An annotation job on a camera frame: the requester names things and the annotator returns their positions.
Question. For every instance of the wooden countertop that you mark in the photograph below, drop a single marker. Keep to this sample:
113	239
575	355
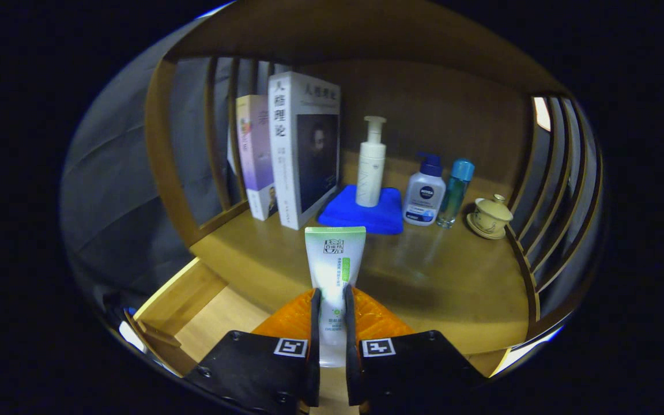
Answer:
441	276

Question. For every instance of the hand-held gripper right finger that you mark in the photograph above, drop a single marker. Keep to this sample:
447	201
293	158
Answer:
351	357

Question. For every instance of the white green tube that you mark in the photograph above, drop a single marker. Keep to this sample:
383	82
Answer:
332	259

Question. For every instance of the white bottle blue cap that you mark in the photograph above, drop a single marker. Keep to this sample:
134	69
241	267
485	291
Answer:
424	199

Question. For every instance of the blue folded cloth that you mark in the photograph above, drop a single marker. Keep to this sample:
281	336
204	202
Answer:
361	218

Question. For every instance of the brown wooden drawer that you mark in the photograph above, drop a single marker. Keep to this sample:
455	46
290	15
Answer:
217	323

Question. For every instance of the brown wooden cabinet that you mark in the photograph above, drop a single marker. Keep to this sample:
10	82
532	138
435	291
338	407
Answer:
424	104

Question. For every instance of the beige lidded teacup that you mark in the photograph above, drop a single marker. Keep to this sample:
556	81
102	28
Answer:
490	218

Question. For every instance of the teal slim bottle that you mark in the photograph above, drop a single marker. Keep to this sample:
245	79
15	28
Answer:
455	193

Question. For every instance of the small white object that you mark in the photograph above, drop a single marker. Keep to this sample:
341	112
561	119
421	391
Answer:
130	337

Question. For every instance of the black backdrop cloth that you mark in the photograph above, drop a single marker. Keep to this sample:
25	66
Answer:
113	190

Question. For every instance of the purple book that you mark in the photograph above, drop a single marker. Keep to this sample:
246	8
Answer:
256	155

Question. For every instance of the thick white book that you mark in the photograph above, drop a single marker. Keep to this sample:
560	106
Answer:
283	167

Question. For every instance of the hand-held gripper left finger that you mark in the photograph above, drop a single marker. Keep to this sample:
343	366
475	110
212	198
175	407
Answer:
315	357

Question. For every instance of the white pump bottle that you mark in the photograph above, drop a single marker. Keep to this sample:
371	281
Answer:
370	173

